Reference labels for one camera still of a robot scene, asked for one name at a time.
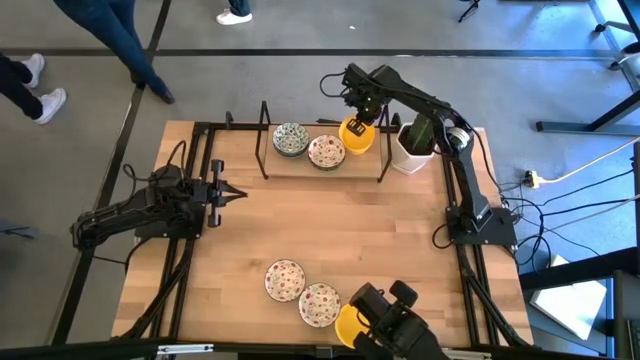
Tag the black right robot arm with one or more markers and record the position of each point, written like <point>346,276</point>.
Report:
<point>470,175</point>

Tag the silver metal bracket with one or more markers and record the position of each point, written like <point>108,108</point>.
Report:
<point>185,349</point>
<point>470,354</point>

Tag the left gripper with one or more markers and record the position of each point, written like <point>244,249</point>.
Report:
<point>216,195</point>

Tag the green cactus plant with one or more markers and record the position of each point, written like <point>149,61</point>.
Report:
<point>420,137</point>

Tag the black floor stand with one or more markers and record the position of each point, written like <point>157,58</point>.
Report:
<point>575,127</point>

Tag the black rig crossbeam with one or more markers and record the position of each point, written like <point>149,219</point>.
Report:
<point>100,352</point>

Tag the grey metal floor rail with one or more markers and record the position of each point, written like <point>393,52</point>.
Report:
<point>614,44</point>

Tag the white hexagonal plant pot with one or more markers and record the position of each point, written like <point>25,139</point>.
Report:
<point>407,162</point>

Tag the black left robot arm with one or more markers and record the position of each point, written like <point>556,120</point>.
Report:
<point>125,215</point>

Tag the black desk frame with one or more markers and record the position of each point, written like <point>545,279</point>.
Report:
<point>575,270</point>

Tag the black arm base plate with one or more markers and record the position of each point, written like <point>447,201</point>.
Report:
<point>165,233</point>
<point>502,237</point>

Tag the white flat box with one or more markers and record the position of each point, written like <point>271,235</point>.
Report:
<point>570,305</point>

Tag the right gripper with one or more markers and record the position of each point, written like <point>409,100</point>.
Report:
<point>365,97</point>

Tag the yellow white power plug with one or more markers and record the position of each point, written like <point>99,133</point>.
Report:
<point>531,178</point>

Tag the black tripod leg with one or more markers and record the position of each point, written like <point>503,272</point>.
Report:
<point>469,11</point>

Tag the black chair base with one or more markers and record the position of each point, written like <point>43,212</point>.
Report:
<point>600,27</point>

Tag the black handheld camera rig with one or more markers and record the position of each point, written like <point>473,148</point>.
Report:
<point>385,310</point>

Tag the person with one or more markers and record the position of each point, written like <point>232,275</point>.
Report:
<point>232,19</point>
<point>20,90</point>
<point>415,346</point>
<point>115,35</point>

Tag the black aluminium rig frame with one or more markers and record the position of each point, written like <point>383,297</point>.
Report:
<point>235,125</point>

